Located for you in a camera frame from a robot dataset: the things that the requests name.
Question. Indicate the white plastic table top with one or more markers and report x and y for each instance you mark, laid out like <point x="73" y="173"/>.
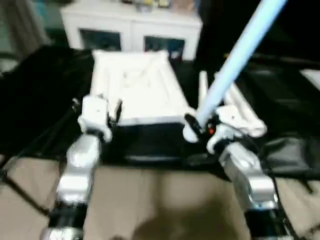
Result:
<point x="140" y="85"/>

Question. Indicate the white plastic table leg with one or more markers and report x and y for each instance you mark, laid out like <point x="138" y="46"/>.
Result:
<point x="203" y="87"/>
<point x="250" y="120"/>
<point x="235" y="55"/>
<point x="234" y="107"/>

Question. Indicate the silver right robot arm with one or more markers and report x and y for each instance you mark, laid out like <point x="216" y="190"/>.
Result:
<point x="255" y="180"/>

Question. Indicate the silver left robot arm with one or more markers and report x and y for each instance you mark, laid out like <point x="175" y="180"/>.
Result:
<point x="77" y="170"/>

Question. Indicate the black mat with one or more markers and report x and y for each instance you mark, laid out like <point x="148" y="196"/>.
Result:
<point x="40" y="100"/>

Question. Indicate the white glass-door cabinet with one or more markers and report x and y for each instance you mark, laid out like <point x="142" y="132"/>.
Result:
<point x="130" y="25"/>

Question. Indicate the white board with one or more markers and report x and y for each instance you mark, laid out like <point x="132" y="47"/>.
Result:
<point x="311" y="79"/>

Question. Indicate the grey curtain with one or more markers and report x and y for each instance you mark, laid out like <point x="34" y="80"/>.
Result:
<point x="20" y="22"/>

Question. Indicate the black metal table frame leg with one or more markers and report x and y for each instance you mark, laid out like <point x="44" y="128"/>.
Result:
<point x="25" y="192"/>

